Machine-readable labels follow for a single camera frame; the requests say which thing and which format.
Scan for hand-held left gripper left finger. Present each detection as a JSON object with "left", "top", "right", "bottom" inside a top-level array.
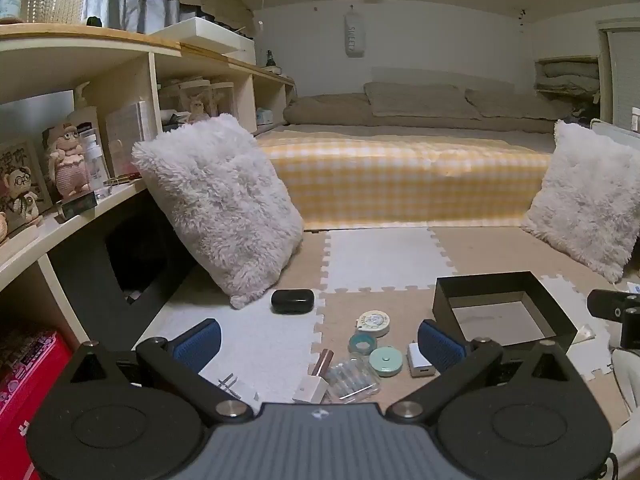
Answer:
[{"left": 67, "top": 317, "right": 254, "bottom": 420}]

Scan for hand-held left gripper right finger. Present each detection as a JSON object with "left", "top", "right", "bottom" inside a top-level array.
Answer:
[{"left": 387, "top": 319, "right": 571, "bottom": 420}]

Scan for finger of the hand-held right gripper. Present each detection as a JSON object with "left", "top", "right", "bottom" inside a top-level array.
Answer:
[{"left": 587, "top": 287, "right": 640, "bottom": 322}]

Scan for white cube charger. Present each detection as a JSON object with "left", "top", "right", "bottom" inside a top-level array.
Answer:
[{"left": 407, "top": 342, "right": 437, "bottom": 378}]

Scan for black cardboard box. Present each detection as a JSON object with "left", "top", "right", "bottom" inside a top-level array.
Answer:
[{"left": 432, "top": 271, "right": 579, "bottom": 354}]

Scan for round green tin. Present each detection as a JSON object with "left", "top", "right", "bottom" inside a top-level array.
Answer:
[{"left": 369, "top": 346, "right": 403, "bottom": 377}]

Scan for round white tin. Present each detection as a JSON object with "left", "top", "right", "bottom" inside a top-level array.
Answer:
[{"left": 356, "top": 310, "right": 392, "bottom": 337}]

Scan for white pronged plug adapter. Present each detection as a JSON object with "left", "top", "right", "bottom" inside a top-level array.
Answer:
[{"left": 218, "top": 372, "right": 261, "bottom": 409}]

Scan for teal tape roll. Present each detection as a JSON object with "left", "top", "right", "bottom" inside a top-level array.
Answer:
[{"left": 348, "top": 332, "right": 378, "bottom": 357}]

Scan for clear plastic case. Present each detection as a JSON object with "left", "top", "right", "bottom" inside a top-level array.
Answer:
[{"left": 324, "top": 355, "right": 382, "bottom": 403}]

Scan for black oval case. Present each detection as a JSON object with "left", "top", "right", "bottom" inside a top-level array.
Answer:
[{"left": 271, "top": 288, "right": 315, "bottom": 315}]

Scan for brown lipstick tube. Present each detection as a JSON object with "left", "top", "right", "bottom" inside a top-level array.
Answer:
[{"left": 309, "top": 349, "right": 335, "bottom": 377}]

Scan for person's light trouser leg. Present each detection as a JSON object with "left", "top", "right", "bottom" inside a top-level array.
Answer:
[{"left": 610, "top": 347, "right": 640, "bottom": 480}]

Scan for beige white foam puzzle mat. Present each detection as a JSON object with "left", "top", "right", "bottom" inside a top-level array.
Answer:
[{"left": 132, "top": 227, "right": 631, "bottom": 431}]

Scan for white fluffy pillow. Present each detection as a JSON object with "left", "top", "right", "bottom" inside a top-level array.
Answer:
[
  {"left": 131, "top": 112, "right": 305, "bottom": 310},
  {"left": 520, "top": 119, "right": 640, "bottom": 283}
]

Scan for black storage cube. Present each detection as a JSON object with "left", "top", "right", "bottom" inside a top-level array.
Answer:
[{"left": 47, "top": 200, "right": 191, "bottom": 351}]

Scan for yellow checked bed sheet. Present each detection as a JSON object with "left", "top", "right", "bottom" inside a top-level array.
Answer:
[{"left": 255, "top": 132, "right": 553, "bottom": 231}]

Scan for white cabinet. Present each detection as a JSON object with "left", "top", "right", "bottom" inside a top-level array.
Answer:
[{"left": 590, "top": 119, "right": 640, "bottom": 142}]

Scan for red box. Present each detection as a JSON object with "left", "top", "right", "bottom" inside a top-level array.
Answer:
[{"left": 0, "top": 330, "right": 73, "bottom": 480}]

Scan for small black box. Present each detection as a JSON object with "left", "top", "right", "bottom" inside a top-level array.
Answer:
[{"left": 60, "top": 192, "right": 97, "bottom": 219}]

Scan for beige bed pillow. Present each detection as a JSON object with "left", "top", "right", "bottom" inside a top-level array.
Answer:
[
  {"left": 363, "top": 81, "right": 481, "bottom": 120},
  {"left": 465, "top": 87, "right": 573, "bottom": 121}
]

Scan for clear storage box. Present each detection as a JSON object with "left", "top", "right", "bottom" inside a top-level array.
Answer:
[{"left": 106, "top": 101, "right": 151, "bottom": 178}]

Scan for pink doll figurine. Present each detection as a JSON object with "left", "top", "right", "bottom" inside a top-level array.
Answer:
[{"left": 49, "top": 121, "right": 93, "bottom": 198}]

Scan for white slatted closet door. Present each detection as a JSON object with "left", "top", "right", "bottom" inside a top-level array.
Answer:
[{"left": 597, "top": 20, "right": 640, "bottom": 133}]

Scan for folded beige blankets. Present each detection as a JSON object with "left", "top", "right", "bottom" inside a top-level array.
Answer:
[{"left": 534, "top": 56, "right": 601, "bottom": 96}]

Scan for framed bear picture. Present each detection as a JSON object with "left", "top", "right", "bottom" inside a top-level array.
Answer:
[{"left": 0, "top": 140, "right": 53, "bottom": 233}]

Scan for clear storage jar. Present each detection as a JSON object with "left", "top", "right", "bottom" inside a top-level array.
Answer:
[
  {"left": 210, "top": 81, "right": 236, "bottom": 118},
  {"left": 177, "top": 80, "right": 211, "bottom": 122}
]

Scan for white pump bottle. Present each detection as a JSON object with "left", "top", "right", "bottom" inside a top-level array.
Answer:
[{"left": 67, "top": 82, "right": 106, "bottom": 186}]

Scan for white open box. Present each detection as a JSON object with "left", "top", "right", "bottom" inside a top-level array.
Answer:
[{"left": 149, "top": 16, "right": 256, "bottom": 56}]

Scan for wooden shelf unit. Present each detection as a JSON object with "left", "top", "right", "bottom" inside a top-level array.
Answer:
[{"left": 0, "top": 22, "right": 296, "bottom": 361}]

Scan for white hanging bag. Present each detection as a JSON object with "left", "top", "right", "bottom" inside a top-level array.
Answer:
[{"left": 344, "top": 7, "right": 367, "bottom": 58}]

